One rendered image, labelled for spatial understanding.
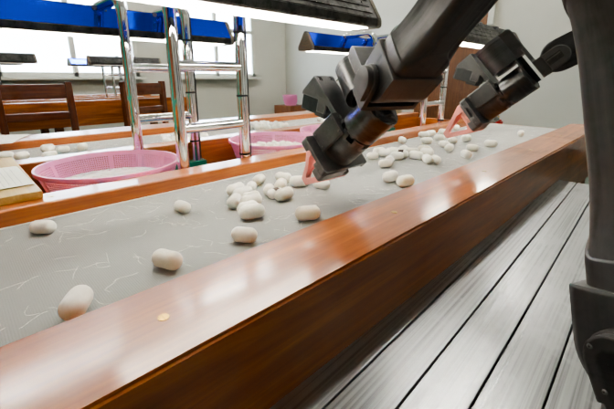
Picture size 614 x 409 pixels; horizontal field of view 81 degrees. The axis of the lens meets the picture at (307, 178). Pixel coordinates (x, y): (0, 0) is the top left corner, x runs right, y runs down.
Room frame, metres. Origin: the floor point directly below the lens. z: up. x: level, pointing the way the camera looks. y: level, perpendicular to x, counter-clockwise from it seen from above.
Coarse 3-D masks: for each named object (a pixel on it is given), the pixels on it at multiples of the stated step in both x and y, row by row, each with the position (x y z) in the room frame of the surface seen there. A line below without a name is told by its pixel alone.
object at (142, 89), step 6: (120, 84) 2.74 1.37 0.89; (138, 84) 2.87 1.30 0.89; (144, 84) 2.93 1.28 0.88; (150, 84) 2.98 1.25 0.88; (156, 84) 3.04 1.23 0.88; (162, 84) 3.08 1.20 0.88; (120, 90) 2.74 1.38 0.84; (138, 90) 2.87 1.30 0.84; (144, 90) 2.92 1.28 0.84; (150, 90) 2.97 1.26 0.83; (156, 90) 3.04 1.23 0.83; (162, 90) 3.08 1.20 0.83; (126, 96) 2.75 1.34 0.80; (162, 96) 3.08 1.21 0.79; (126, 102) 2.74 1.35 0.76; (162, 102) 3.09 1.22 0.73; (126, 108) 2.74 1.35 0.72; (144, 108) 2.91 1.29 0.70; (150, 108) 2.96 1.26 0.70; (156, 108) 3.02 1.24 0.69; (162, 108) 3.07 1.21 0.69; (126, 114) 2.73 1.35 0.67; (126, 120) 2.73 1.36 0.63; (126, 126) 2.74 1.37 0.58
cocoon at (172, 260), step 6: (156, 252) 0.35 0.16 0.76; (162, 252) 0.35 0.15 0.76; (168, 252) 0.35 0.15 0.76; (174, 252) 0.35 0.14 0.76; (156, 258) 0.34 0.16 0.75; (162, 258) 0.34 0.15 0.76; (168, 258) 0.34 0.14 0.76; (174, 258) 0.34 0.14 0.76; (180, 258) 0.34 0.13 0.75; (156, 264) 0.34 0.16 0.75; (162, 264) 0.34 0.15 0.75; (168, 264) 0.34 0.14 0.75; (174, 264) 0.34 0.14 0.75; (180, 264) 0.34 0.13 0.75
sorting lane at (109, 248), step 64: (512, 128) 1.46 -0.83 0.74; (192, 192) 0.62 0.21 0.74; (320, 192) 0.62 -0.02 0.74; (384, 192) 0.62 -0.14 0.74; (0, 256) 0.38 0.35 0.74; (64, 256) 0.38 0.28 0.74; (128, 256) 0.38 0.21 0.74; (192, 256) 0.38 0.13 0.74; (0, 320) 0.26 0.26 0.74; (64, 320) 0.26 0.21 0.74
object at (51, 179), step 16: (64, 160) 0.76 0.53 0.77; (80, 160) 0.80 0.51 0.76; (112, 160) 0.84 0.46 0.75; (128, 160) 0.85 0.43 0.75; (144, 160) 0.85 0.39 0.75; (160, 160) 0.84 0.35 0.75; (176, 160) 0.74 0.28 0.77; (48, 176) 0.71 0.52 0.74; (64, 176) 0.75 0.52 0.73; (112, 176) 0.61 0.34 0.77; (128, 176) 0.62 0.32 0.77; (48, 192) 0.63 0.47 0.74
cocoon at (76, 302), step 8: (72, 288) 0.28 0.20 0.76; (80, 288) 0.28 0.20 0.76; (88, 288) 0.28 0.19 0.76; (72, 296) 0.27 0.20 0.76; (80, 296) 0.27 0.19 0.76; (88, 296) 0.27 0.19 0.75; (64, 304) 0.26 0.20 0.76; (72, 304) 0.26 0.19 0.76; (80, 304) 0.26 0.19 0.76; (88, 304) 0.27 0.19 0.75; (64, 312) 0.25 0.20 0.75; (72, 312) 0.26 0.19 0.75; (80, 312) 0.26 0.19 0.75
